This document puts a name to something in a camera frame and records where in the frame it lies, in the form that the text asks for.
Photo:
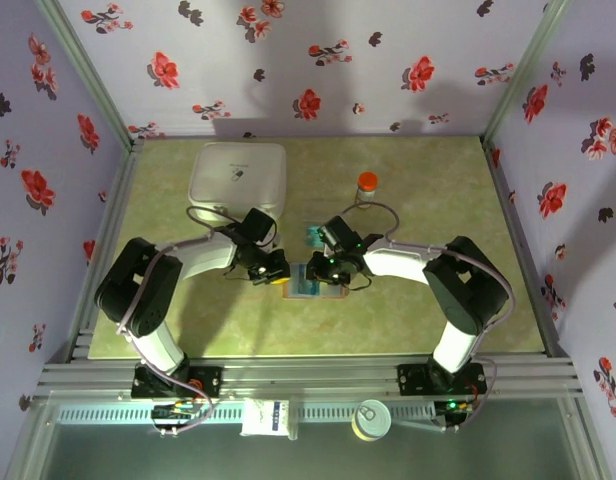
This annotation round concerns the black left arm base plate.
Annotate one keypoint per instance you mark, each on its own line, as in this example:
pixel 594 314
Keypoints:
pixel 208 380

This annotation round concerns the blue picture credit card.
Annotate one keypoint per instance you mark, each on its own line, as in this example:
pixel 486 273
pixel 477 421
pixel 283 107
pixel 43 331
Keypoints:
pixel 303 287

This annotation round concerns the aluminium corner post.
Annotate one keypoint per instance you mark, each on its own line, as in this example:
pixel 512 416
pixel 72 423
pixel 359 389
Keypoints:
pixel 522 75
pixel 90 75

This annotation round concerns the aluminium front frame rail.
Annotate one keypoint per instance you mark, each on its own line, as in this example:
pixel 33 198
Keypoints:
pixel 308 375

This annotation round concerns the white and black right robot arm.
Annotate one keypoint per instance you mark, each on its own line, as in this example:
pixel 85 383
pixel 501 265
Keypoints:
pixel 395 262

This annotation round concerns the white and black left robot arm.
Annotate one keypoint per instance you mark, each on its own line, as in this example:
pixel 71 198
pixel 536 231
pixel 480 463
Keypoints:
pixel 208 260

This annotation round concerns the white medicine case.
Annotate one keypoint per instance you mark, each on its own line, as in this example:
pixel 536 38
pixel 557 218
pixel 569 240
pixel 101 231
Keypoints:
pixel 238 165

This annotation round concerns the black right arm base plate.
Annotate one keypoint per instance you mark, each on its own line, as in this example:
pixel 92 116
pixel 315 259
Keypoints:
pixel 413 380

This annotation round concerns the white paper packet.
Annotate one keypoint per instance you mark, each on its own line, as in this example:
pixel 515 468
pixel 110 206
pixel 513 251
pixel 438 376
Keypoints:
pixel 260 417

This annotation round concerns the aluminium side frame rail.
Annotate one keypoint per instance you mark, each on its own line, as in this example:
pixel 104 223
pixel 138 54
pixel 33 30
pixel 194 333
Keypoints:
pixel 113 220
pixel 513 225

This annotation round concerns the orange capped small bottle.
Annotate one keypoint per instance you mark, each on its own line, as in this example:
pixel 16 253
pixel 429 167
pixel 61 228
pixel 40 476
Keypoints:
pixel 367 181

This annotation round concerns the teal credit card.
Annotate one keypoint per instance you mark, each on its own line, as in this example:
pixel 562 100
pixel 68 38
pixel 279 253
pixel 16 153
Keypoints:
pixel 313 237

